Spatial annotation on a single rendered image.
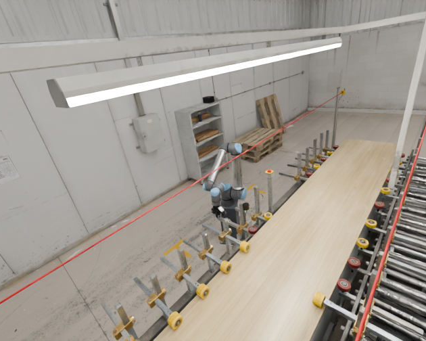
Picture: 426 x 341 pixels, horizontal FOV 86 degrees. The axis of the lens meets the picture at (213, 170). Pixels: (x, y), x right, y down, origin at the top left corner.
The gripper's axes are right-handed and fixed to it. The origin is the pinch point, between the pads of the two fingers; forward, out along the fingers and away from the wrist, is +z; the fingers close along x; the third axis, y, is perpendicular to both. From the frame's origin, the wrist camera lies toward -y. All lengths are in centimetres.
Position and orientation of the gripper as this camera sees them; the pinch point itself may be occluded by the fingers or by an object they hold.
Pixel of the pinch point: (220, 219)
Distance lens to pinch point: 250.0
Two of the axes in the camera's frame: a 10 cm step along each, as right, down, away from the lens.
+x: -6.8, 4.1, -6.1
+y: -7.3, -2.4, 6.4
